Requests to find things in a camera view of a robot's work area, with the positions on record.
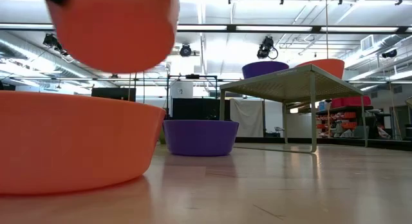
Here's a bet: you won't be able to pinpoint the white cloth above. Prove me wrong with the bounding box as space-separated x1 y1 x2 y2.
230 98 265 138

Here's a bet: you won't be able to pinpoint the orange plastic mini bowl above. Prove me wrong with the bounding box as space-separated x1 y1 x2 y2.
295 58 346 80
46 0 180 74

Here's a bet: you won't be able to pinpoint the thin hanging cable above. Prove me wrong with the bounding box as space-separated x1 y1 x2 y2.
324 0 330 60

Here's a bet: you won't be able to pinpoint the black panel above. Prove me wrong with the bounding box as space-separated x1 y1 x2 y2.
171 98 231 122

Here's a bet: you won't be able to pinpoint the black ceiling speaker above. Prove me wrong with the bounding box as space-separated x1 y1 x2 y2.
381 48 398 59

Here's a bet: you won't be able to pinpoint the large orange plastic bowl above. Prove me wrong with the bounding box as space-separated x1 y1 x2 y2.
0 90 167 196

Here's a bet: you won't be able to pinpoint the black ceiling camera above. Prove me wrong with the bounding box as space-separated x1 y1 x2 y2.
256 35 279 61
42 33 70 57
179 43 193 58

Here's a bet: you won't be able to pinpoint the green perforated metal rack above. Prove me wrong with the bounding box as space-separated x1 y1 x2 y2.
219 63 369 154

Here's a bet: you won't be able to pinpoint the black ceiling light rail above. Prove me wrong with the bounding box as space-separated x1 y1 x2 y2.
0 23 412 34

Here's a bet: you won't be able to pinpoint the silver ceiling air duct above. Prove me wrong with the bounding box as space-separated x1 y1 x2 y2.
341 33 412 62

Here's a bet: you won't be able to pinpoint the black metal frame stand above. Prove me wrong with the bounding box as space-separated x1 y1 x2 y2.
166 73 219 120

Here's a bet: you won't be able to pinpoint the storage shelf with orange bins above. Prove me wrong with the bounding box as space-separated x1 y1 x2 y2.
316 104 375 140

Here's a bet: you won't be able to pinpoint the red storage bins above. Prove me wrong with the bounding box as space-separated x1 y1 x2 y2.
330 95 372 109

